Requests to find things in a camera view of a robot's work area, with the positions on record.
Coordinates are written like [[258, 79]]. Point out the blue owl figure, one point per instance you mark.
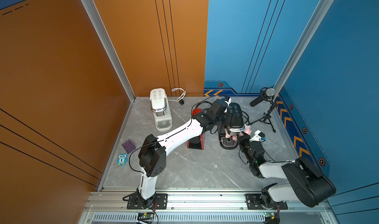
[[122, 159]]

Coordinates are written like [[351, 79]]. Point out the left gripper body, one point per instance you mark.
[[225, 120]]

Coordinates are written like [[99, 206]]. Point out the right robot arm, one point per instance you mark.
[[306, 183]]

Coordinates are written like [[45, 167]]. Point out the green circuit board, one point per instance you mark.
[[145, 218], [272, 218]]

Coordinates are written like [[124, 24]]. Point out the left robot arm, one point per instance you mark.
[[153, 152]]

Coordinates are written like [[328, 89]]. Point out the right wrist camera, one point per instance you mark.
[[259, 136]]

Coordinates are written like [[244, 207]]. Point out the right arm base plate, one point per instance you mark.
[[258, 201]]

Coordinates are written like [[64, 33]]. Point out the white coffee machine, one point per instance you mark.
[[161, 110]]

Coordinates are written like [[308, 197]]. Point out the right green circuit board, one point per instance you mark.
[[272, 218]]

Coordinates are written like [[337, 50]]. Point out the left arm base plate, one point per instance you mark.
[[157, 202]]

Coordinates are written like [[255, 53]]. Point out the left green circuit board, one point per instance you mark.
[[145, 218]]

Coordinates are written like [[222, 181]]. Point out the aluminium front rail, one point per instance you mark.
[[199, 206]]

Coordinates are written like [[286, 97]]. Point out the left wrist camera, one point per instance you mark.
[[227, 99]]

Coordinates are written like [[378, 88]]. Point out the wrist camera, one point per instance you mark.
[[227, 99], [259, 136]]

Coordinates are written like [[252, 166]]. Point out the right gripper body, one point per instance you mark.
[[244, 145]]

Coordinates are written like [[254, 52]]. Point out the pink striped towel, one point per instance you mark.
[[247, 131]]

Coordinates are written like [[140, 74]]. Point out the black coffee machine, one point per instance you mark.
[[231, 128]]

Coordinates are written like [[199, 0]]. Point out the purple square card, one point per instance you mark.
[[128, 146]]

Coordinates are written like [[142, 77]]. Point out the black microphone on tripod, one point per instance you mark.
[[266, 96]]

